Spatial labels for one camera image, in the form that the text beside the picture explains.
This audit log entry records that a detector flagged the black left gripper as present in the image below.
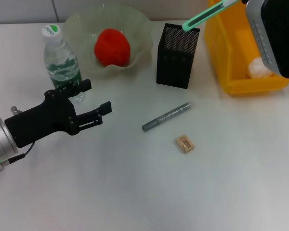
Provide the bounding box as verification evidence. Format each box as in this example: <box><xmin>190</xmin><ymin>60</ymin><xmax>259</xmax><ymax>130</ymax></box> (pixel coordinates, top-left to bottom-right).
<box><xmin>4</xmin><ymin>78</ymin><xmax>113</xmax><ymax>149</ymax></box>

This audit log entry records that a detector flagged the green label water bottle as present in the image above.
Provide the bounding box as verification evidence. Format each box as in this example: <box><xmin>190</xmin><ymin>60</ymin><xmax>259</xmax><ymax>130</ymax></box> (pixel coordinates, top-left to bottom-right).
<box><xmin>40</xmin><ymin>24</ymin><xmax>86</xmax><ymax>104</ymax></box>

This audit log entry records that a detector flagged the mint green utility knife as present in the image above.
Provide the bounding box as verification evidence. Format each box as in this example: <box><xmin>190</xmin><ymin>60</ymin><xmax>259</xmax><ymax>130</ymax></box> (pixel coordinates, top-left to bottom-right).
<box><xmin>182</xmin><ymin>0</ymin><xmax>240</xmax><ymax>32</ymax></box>

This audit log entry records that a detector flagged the white paper ball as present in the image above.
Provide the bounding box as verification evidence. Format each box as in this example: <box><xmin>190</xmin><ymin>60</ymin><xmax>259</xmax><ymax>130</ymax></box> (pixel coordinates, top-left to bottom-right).
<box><xmin>248</xmin><ymin>56</ymin><xmax>274</xmax><ymax>79</ymax></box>

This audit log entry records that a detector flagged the red-orange fruit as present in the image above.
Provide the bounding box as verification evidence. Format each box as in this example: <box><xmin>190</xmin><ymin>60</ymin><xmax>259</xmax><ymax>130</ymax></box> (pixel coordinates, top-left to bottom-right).
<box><xmin>93</xmin><ymin>28</ymin><xmax>131</xmax><ymax>68</ymax></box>

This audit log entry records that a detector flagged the grey marker pen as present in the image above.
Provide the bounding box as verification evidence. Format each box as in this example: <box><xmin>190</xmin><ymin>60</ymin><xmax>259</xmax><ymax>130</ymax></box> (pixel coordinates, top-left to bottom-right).
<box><xmin>142</xmin><ymin>101</ymin><xmax>193</xmax><ymax>132</ymax></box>

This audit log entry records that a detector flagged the black mesh pen holder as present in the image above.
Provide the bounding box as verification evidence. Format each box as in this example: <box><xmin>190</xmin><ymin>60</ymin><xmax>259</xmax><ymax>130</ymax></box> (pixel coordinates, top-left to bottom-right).
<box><xmin>156</xmin><ymin>23</ymin><xmax>201</xmax><ymax>90</ymax></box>

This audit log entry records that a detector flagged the tan eraser block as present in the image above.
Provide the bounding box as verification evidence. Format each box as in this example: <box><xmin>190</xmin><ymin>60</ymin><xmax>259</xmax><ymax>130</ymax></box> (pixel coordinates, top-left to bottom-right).
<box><xmin>175</xmin><ymin>134</ymin><xmax>196</xmax><ymax>154</ymax></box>

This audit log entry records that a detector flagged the clear wavy glass bowl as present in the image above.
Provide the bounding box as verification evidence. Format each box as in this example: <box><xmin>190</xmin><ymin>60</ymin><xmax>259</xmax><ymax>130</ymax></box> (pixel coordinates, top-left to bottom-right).
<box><xmin>63</xmin><ymin>3</ymin><xmax>155</xmax><ymax>79</ymax></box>

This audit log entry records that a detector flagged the yellow plastic bin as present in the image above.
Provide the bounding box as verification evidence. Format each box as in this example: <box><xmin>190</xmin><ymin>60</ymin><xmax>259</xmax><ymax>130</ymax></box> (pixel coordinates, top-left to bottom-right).
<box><xmin>204</xmin><ymin>0</ymin><xmax>289</xmax><ymax>95</ymax></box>

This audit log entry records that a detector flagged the left gripper cable with plug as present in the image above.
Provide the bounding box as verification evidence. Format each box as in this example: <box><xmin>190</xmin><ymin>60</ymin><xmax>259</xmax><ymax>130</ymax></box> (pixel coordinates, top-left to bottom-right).
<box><xmin>0</xmin><ymin>141</ymin><xmax>36</xmax><ymax>172</ymax></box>

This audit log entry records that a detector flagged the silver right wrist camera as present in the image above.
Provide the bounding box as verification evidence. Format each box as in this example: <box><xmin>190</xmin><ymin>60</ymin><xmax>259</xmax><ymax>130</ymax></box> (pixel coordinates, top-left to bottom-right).
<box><xmin>245</xmin><ymin>0</ymin><xmax>289</xmax><ymax>79</ymax></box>

